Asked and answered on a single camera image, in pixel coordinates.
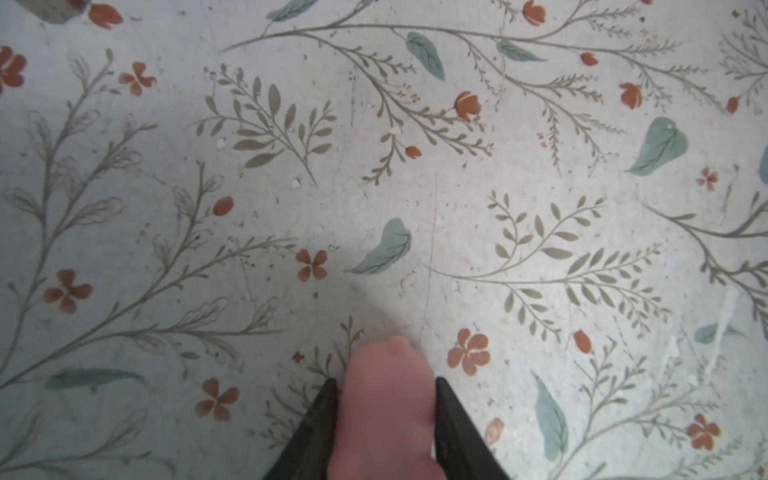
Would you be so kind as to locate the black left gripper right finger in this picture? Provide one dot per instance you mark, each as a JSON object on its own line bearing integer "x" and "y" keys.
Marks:
{"x": 459, "y": 448}

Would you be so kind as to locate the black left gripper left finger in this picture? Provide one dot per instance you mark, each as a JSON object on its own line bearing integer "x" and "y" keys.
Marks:
{"x": 308, "y": 452}

